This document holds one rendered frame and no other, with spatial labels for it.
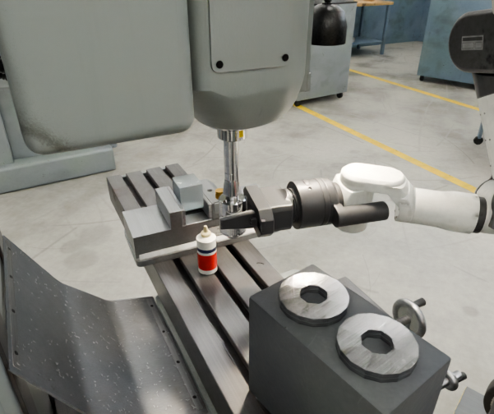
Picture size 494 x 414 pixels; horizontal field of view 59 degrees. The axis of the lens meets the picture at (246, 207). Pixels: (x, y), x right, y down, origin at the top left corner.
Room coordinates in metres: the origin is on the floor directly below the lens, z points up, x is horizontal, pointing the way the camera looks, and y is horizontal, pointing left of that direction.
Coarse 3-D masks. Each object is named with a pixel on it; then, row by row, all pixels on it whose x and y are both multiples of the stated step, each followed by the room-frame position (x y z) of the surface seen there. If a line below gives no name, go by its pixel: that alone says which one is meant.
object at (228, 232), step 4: (220, 208) 0.64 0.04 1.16; (240, 208) 0.63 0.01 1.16; (244, 208) 0.64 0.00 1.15; (220, 212) 0.64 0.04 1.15; (224, 212) 0.63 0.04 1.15; (228, 212) 0.63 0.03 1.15; (232, 212) 0.63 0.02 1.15; (236, 212) 0.63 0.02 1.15; (240, 212) 0.63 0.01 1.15; (220, 216) 0.64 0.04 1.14; (244, 228) 0.64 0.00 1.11; (220, 232) 0.64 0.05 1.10; (224, 232) 0.63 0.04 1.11; (228, 232) 0.63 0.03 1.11; (232, 232) 0.63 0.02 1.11; (236, 232) 0.63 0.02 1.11; (240, 232) 0.63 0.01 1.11; (244, 232) 0.64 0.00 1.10; (228, 236) 0.63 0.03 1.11; (232, 236) 0.63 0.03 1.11; (236, 236) 0.63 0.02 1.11
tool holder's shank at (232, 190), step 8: (224, 144) 0.64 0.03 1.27; (232, 144) 0.64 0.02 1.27; (224, 152) 0.64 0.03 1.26; (232, 152) 0.64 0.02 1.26; (224, 160) 0.64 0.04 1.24; (232, 160) 0.64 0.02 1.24; (224, 168) 0.65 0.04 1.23; (232, 168) 0.64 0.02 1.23; (224, 176) 0.65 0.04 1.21; (232, 176) 0.64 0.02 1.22; (224, 184) 0.65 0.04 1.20; (232, 184) 0.64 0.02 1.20; (224, 192) 0.64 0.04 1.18; (232, 192) 0.64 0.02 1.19; (240, 192) 0.65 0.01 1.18
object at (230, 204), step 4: (220, 196) 0.65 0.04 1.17; (224, 196) 0.65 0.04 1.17; (240, 196) 0.65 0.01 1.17; (244, 196) 0.65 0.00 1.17; (220, 200) 0.64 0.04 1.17; (224, 200) 0.64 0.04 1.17; (228, 200) 0.64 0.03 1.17; (232, 200) 0.64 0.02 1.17; (236, 200) 0.64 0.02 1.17; (240, 200) 0.64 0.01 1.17; (244, 200) 0.64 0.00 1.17; (220, 204) 0.64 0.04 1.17; (224, 204) 0.63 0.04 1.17; (228, 204) 0.63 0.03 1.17; (232, 204) 0.63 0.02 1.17; (236, 204) 0.63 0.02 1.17; (240, 204) 0.63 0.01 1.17; (244, 204) 0.64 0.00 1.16; (224, 208) 0.63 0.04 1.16; (228, 208) 0.63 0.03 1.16; (232, 208) 0.63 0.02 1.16; (236, 208) 0.63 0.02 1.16
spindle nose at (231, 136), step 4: (220, 132) 0.64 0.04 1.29; (224, 132) 0.63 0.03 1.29; (228, 132) 0.63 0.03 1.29; (232, 132) 0.63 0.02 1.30; (236, 132) 0.63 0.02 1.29; (244, 132) 0.64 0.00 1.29; (220, 136) 0.64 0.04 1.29; (224, 136) 0.63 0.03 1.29; (228, 136) 0.63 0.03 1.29; (232, 136) 0.63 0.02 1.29; (236, 136) 0.63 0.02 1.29; (244, 136) 0.64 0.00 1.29; (224, 140) 0.63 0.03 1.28; (228, 140) 0.63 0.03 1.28; (232, 140) 0.63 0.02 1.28; (236, 140) 0.63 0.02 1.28; (240, 140) 0.63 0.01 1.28
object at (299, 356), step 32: (288, 288) 0.44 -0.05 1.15; (320, 288) 0.44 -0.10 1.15; (256, 320) 0.42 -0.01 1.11; (288, 320) 0.39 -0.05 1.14; (320, 320) 0.38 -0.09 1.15; (352, 320) 0.38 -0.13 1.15; (384, 320) 0.38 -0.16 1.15; (256, 352) 0.42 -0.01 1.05; (288, 352) 0.37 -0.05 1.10; (320, 352) 0.34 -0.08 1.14; (352, 352) 0.33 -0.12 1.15; (384, 352) 0.34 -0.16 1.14; (416, 352) 0.33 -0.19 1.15; (256, 384) 0.42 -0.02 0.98; (288, 384) 0.37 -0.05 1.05; (320, 384) 0.33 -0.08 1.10; (352, 384) 0.30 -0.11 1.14; (384, 384) 0.30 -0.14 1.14; (416, 384) 0.30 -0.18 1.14
